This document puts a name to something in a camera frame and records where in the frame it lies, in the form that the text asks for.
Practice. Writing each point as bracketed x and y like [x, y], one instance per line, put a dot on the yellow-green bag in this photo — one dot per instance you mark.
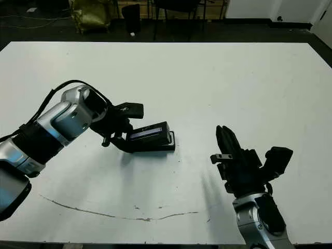
[89, 14]

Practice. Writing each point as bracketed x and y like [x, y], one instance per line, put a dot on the black waste bin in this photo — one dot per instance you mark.
[131, 18]

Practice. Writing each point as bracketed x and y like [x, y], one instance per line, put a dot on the black chair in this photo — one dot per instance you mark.
[179, 3]

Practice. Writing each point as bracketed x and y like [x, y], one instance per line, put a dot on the black box with white insert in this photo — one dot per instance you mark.
[172, 145]

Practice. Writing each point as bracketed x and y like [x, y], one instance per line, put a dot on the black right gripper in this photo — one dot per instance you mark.
[241, 173]

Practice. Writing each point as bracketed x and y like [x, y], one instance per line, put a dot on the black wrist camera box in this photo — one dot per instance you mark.
[131, 110]
[278, 158]

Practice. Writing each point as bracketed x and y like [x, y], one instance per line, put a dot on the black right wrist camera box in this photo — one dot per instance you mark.
[278, 158]

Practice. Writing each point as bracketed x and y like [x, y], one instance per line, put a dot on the white door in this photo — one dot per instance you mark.
[325, 26]

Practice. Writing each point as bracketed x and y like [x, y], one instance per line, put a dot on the white paper sheet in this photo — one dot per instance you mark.
[32, 10]

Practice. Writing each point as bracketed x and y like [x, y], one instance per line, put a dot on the wooden shelf unit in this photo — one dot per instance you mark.
[147, 10]

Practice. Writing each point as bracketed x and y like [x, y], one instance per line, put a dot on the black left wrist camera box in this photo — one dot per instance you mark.
[131, 110]

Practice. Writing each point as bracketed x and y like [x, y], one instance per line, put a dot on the black box lid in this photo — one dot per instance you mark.
[155, 144]

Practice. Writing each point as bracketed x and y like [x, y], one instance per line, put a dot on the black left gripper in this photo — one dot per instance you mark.
[114, 122]

